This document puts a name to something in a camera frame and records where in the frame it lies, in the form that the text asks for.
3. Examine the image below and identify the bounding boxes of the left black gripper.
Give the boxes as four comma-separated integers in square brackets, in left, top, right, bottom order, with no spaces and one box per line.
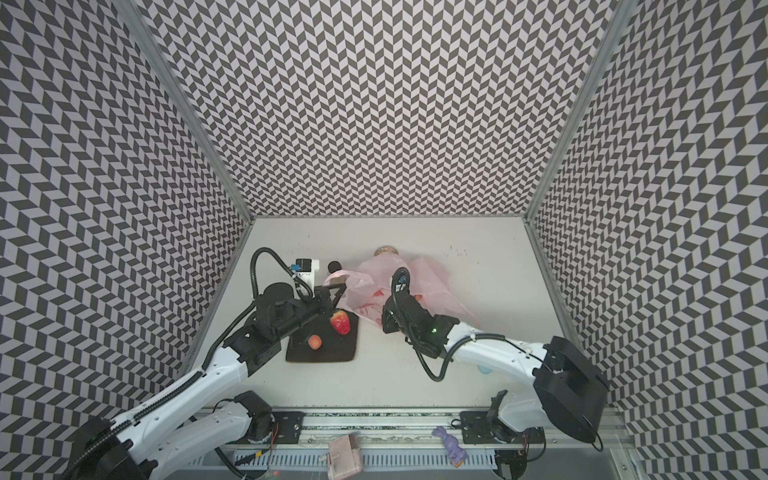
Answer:
[275,283,347,342]

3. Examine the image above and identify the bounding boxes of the pink plastic bag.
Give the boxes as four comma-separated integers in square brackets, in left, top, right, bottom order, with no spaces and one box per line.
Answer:
[323,251,481,330]

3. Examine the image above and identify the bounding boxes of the red fake strawberry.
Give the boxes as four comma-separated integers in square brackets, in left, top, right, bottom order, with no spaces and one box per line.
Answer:
[330,310,351,336]

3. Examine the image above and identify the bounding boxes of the orange fake peach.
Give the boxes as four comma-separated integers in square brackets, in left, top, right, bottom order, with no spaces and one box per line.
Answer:
[308,335,323,351]

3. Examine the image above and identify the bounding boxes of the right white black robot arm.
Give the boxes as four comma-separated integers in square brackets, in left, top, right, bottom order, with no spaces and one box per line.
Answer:
[382,267,610,451]

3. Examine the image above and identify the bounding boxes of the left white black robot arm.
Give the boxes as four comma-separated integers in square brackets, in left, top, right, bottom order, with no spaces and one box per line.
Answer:
[61,247,346,479]

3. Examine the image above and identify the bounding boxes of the small jar black lid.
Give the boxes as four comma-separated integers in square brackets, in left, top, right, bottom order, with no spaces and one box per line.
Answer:
[327,261,342,274]

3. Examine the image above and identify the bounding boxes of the tape roll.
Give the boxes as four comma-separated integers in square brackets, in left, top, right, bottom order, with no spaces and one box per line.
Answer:
[374,245,399,256]

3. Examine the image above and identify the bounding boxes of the black rectangular tray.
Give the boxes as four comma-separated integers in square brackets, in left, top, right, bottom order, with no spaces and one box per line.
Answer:
[286,310,359,363]

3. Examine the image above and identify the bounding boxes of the purple toy figure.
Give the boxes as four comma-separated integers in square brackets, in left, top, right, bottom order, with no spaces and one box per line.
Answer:
[431,426,468,468]

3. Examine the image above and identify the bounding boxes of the pink small box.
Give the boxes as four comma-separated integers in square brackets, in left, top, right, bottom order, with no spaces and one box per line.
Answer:
[327,434,363,480]

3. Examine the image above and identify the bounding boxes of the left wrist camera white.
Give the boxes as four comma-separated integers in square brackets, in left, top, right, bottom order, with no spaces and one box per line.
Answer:
[291,258,320,292]

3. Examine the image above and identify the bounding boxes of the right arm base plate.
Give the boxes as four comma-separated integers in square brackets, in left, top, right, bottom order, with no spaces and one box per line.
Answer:
[451,410,543,445]

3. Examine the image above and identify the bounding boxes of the aluminium front rail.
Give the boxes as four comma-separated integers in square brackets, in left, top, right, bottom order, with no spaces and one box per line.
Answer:
[149,407,631,451]

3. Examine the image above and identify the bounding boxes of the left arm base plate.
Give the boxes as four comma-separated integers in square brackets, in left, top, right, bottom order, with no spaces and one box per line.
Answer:
[246,410,305,444]

